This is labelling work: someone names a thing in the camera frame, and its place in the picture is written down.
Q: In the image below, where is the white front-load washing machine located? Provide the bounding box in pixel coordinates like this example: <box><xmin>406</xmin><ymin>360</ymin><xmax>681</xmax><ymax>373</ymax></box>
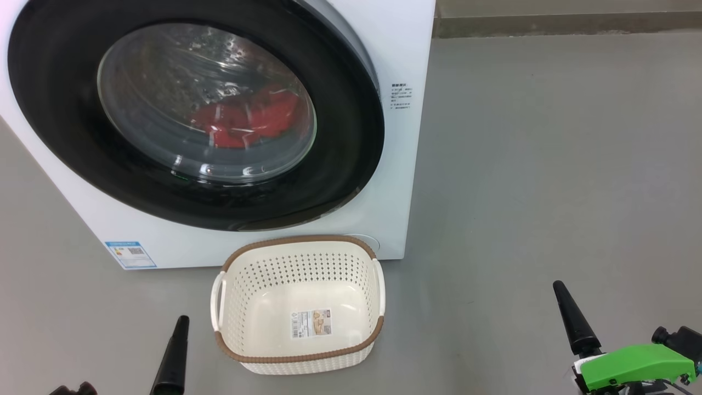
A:
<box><xmin>0</xmin><ymin>0</ymin><xmax>437</xmax><ymax>270</ymax></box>

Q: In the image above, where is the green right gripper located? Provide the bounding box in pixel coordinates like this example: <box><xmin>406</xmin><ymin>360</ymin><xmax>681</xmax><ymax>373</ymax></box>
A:
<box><xmin>552</xmin><ymin>280</ymin><xmax>698</xmax><ymax>395</ymax></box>

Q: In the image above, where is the printed sticker label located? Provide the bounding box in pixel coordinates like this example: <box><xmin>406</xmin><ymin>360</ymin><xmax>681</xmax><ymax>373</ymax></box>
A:
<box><xmin>291</xmin><ymin>308</ymin><xmax>333</xmax><ymax>338</ymax></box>

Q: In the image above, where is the red and white garment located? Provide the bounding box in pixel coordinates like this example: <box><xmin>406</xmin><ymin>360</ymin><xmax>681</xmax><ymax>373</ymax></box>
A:
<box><xmin>190</xmin><ymin>83</ymin><xmax>301</xmax><ymax>150</ymax></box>

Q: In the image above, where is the small printed text sticker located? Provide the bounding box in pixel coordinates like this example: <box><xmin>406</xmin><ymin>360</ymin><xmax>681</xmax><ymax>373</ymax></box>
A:
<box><xmin>390</xmin><ymin>82</ymin><xmax>413</xmax><ymax>111</ymax></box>

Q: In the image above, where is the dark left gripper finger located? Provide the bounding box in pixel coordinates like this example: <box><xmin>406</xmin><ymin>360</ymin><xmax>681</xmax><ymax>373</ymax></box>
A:
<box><xmin>150</xmin><ymin>315</ymin><xmax>190</xmax><ymax>395</ymax></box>

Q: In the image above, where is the blue energy label sticker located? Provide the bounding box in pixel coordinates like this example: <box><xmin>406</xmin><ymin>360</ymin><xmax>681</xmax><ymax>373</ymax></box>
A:
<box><xmin>105</xmin><ymin>240</ymin><xmax>157</xmax><ymax>269</ymax></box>

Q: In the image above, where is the black washer door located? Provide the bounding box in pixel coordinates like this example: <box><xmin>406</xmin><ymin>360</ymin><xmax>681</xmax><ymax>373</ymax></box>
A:
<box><xmin>7</xmin><ymin>0</ymin><xmax>386</xmax><ymax>232</ymax></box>

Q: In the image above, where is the stainless steel washer drum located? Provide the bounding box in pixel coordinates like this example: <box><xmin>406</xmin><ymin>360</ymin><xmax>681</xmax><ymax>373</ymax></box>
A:
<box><xmin>99</xmin><ymin>23</ymin><xmax>317</xmax><ymax>183</ymax></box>

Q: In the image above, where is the cream perforated basket, brown rim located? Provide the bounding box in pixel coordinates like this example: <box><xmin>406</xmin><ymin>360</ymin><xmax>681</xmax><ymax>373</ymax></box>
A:
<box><xmin>210</xmin><ymin>235</ymin><xmax>386</xmax><ymax>376</ymax></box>

